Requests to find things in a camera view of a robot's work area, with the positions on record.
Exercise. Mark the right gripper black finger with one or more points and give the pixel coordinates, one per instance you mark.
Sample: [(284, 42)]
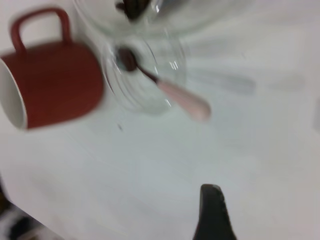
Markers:
[(212, 217)]

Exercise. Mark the clear glass lid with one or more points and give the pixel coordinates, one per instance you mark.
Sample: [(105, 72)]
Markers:
[(172, 75)]

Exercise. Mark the red ceramic mug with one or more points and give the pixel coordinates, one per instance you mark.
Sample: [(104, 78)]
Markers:
[(57, 85)]

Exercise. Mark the clear glass cup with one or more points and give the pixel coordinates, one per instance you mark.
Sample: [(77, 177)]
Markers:
[(100, 22)]

